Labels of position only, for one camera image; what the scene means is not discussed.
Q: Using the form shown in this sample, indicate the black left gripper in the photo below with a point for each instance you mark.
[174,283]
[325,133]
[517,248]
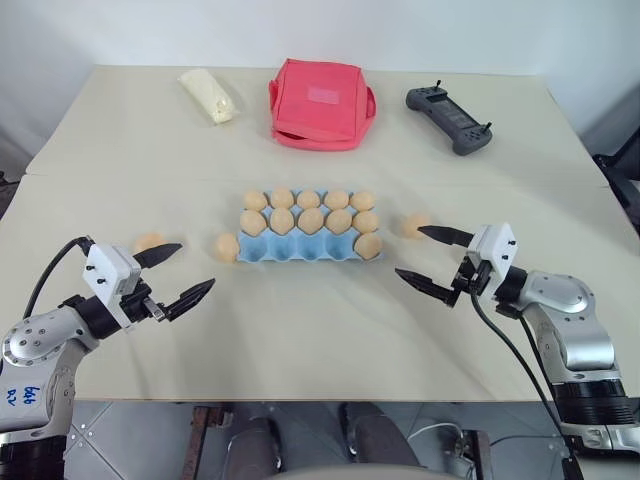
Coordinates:
[136,306]

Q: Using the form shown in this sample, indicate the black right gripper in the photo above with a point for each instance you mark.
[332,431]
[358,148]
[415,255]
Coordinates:
[470,280]

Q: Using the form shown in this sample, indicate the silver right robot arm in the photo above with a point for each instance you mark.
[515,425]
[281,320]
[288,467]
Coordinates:
[575,320]

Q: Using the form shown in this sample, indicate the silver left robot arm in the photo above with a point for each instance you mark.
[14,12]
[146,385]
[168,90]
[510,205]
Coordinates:
[31,345]

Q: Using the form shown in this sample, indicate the light blue egg tray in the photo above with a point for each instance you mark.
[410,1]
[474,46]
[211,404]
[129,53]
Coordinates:
[282,250]

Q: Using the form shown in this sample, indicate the tan egg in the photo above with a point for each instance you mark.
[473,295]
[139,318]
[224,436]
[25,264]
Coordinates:
[281,221]
[226,247]
[339,220]
[255,199]
[337,199]
[252,222]
[362,200]
[147,241]
[366,222]
[282,198]
[311,221]
[368,246]
[413,224]
[308,199]

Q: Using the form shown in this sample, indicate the grey handheld remote controller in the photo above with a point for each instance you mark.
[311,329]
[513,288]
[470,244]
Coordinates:
[450,117]

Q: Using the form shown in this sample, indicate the rusty brown metal bar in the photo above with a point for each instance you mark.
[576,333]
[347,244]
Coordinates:
[205,440]
[482,455]

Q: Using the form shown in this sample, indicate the dark rounded shape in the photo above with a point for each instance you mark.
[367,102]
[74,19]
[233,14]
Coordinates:
[255,445]
[382,442]

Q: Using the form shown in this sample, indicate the pink fabric bag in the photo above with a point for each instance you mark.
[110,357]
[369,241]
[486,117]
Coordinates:
[320,107]

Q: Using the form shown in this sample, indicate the black stand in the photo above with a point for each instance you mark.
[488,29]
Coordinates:
[622,165]

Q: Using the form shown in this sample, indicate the pale rounded robot body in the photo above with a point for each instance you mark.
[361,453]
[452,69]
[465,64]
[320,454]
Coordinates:
[330,474]

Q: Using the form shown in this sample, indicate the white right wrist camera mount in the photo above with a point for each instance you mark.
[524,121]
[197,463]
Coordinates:
[495,247]

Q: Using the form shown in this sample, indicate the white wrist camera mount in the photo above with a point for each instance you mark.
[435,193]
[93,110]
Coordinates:
[495,247]
[109,270]

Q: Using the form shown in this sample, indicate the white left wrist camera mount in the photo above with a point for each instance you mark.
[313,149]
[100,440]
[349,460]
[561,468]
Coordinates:
[109,270]

